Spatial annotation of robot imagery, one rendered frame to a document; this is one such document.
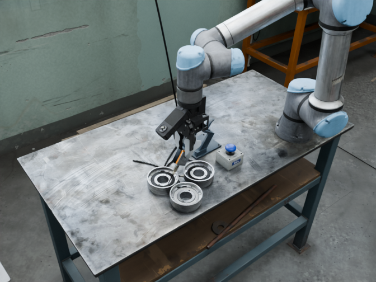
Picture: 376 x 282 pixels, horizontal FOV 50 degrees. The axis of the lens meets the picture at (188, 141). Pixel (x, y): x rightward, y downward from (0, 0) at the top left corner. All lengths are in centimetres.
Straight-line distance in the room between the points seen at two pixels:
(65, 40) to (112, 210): 166
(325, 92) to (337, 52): 15
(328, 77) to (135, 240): 78
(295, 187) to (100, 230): 90
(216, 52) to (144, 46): 196
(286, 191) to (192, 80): 83
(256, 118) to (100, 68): 152
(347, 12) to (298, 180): 85
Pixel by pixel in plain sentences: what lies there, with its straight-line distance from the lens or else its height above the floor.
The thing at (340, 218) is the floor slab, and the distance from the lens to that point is 252.
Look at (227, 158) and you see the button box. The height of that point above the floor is 84.
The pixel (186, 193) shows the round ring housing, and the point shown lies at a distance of 131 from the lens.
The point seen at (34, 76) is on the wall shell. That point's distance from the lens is 277.
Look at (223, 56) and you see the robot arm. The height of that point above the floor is 126.
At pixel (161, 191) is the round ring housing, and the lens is 131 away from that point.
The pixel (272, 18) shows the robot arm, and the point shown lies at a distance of 130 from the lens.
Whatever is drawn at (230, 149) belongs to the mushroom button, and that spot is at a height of 87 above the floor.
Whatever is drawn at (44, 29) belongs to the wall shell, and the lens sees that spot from 268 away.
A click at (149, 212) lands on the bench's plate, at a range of 128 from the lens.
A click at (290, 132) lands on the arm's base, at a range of 160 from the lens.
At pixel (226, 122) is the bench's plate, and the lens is 167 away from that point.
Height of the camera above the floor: 175
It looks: 38 degrees down
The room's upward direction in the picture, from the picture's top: 2 degrees clockwise
